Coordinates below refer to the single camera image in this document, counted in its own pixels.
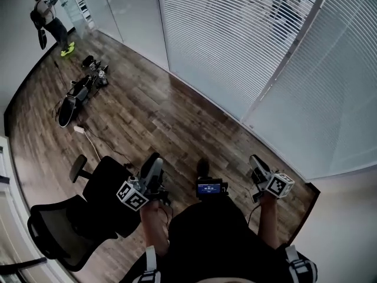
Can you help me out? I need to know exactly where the black floor cable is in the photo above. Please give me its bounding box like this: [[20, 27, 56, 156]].
[[87, 127, 134, 168]]

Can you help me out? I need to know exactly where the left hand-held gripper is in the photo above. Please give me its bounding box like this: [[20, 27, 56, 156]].
[[116, 153, 171, 212]]

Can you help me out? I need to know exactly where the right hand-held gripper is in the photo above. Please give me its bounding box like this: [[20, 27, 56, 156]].
[[249, 154, 296, 204]]

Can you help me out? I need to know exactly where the person's black shoe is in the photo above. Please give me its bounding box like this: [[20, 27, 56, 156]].
[[196, 157, 211, 179]]

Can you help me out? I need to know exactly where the white document shelf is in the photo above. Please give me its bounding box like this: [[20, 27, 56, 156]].
[[67, 0, 96, 31]]

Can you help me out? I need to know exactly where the person's black shirt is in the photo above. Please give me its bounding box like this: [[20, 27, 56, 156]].
[[119, 200, 299, 283]]

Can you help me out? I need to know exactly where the black mesh office chair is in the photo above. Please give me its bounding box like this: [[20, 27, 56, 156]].
[[27, 154, 143, 273]]

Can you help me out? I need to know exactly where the black equipment bag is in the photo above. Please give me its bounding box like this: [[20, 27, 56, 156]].
[[66, 74, 98, 106]]

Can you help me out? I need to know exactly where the grey shoulder strap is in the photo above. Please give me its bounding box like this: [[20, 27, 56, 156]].
[[136, 244, 162, 283], [283, 244, 319, 283]]

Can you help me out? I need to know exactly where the person's right forearm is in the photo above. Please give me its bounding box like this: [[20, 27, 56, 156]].
[[257, 195, 289, 251]]

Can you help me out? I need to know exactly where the white power cable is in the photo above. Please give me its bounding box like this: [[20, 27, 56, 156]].
[[83, 130, 101, 160]]

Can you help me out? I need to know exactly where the black mounted camera box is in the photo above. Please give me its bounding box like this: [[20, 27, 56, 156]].
[[151, 188, 171, 207]]

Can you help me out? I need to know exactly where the idle hand-held gripper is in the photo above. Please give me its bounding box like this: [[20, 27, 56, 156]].
[[93, 64, 110, 88]]

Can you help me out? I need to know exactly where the person's left forearm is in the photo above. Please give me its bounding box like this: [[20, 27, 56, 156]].
[[140, 200, 172, 258]]

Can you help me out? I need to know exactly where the black bag with white trim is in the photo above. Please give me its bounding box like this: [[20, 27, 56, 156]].
[[57, 95, 79, 129]]

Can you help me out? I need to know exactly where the small black chest monitor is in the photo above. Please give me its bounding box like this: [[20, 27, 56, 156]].
[[195, 176, 230, 202]]

